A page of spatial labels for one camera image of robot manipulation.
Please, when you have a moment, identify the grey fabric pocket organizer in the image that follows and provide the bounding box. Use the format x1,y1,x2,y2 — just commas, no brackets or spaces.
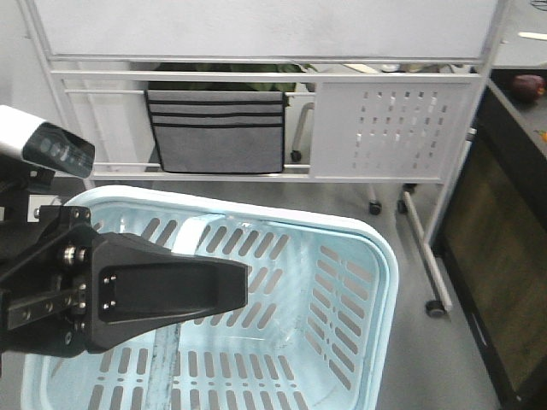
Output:
145,90,285,174

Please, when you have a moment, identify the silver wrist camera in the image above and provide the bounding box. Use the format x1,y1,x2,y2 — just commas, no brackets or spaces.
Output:
1,105,95,179

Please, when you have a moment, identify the light blue plastic basket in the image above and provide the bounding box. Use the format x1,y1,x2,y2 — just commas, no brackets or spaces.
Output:
21,185,398,409

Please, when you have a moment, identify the white rolling whiteboard frame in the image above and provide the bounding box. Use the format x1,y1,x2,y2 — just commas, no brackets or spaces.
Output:
16,0,509,318

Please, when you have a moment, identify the black wooden cabinet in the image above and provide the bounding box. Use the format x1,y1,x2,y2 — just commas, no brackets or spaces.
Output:
435,68,546,409

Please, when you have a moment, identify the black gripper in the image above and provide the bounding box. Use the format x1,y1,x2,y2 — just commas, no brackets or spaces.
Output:
1,206,250,357

